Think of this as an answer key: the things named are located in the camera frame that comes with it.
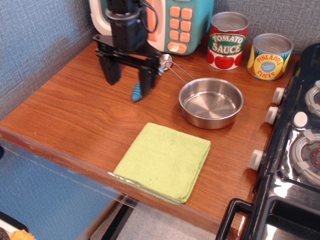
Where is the black oven door handle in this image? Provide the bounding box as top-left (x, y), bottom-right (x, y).
top-left (215, 198), bottom-right (254, 240)

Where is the black toy stove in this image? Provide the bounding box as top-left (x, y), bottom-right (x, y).
top-left (215, 42), bottom-right (320, 240)

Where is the white stove knob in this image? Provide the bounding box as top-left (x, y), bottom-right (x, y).
top-left (265, 106), bottom-right (279, 125)
top-left (249, 149), bottom-right (264, 171)
top-left (272, 87), bottom-right (285, 105)

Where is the teal toy microwave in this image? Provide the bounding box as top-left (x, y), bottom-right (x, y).
top-left (89, 0), bottom-right (214, 56)

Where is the clear acrylic table guard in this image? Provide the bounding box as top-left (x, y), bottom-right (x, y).
top-left (0, 128), bottom-right (220, 226)

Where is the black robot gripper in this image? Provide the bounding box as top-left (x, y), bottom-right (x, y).
top-left (93, 12), bottom-right (162, 97)

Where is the grey stove burner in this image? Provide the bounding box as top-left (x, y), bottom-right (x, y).
top-left (290, 129), bottom-right (320, 186)
top-left (305, 80), bottom-right (320, 117)

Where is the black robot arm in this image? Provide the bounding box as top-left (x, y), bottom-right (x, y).
top-left (93, 0), bottom-right (163, 102)

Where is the pineapple slices can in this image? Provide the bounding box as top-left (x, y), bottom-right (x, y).
top-left (247, 33), bottom-right (294, 81)

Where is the orange fuzzy object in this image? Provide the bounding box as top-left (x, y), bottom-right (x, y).
top-left (0, 228), bottom-right (36, 240)

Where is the tomato sauce can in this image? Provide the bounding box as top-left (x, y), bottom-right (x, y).
top-left (207, 11), bottom-right (249, 71)

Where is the green rag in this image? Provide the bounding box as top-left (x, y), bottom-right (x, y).
top-left (113, 122), bottom-right (211, 204)

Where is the blue handled metal spoon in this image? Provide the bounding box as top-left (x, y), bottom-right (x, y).
top-left (131, 53), bottom-right (173, 102)

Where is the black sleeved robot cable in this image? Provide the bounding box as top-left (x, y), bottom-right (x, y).
top-left (136, 0), bottom-right (159, 34)

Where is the white round stove button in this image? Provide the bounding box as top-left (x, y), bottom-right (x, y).
top-left (292, 111), bottom-right (308, 128)

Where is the small steel saucepan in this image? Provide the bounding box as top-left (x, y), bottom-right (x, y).
top-left (164, 60), bottom-right (245, 130)

